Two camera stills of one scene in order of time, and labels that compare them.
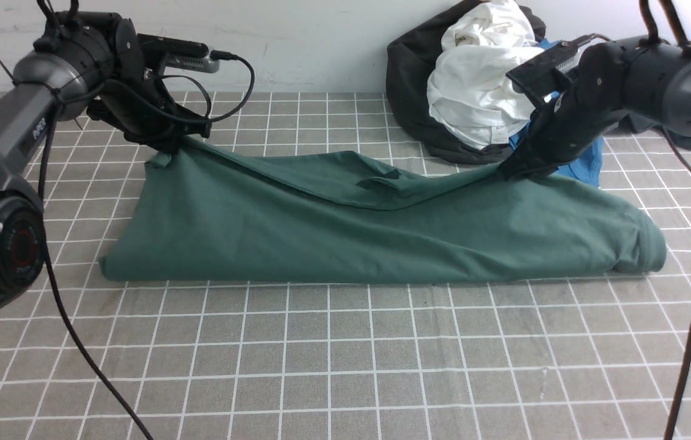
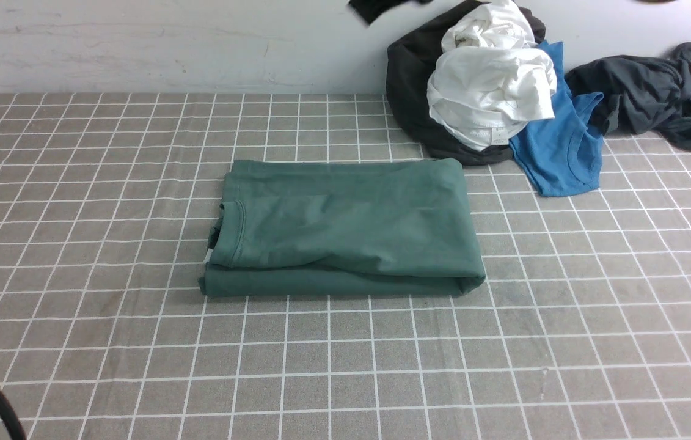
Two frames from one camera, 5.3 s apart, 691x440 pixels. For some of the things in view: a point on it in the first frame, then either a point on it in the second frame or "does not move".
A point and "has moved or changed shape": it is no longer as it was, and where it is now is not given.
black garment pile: x=411 y=57 does not move
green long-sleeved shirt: x=201 y=214 has moved or changed shape
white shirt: x=469 y=91 does not move
